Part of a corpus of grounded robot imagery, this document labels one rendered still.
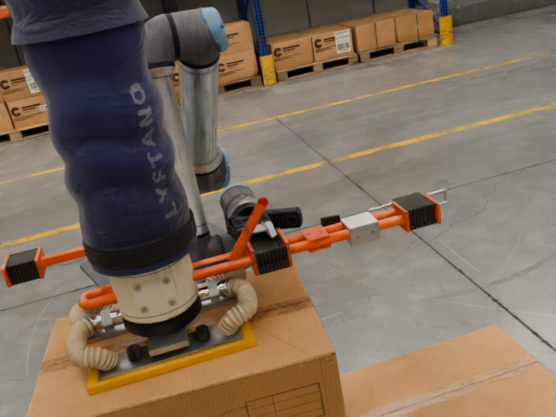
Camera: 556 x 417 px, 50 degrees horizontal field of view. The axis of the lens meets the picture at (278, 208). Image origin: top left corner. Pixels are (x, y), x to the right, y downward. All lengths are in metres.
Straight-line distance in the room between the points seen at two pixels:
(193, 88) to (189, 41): 0.18
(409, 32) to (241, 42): 2.48
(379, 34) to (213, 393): 8.14
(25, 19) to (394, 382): 1.26
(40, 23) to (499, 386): 1.36
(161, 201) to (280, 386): 0.42
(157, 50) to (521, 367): 1.26
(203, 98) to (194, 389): 0.86
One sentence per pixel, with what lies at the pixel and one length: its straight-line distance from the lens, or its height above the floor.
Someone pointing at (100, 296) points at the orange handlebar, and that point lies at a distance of 1.30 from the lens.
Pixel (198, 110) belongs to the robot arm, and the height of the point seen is 1.29.
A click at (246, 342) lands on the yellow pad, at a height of 0.97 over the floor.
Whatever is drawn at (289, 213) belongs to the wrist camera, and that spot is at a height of 1.10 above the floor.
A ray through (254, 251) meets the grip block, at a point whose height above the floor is 1.10.
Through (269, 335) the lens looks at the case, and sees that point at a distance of 1.27.
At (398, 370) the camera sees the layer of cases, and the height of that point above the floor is 0.54.
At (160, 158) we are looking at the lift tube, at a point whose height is 1.36.
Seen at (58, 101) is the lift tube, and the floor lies 1.50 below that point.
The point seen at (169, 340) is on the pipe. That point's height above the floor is 1.00.
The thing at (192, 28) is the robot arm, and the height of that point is 1.53.
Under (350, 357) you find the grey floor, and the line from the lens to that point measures 2.74.
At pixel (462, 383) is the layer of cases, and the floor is 0.54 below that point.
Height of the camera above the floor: 1.67
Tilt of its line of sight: 23 degrees down
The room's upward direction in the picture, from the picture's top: 11 degrees counter-clockwise
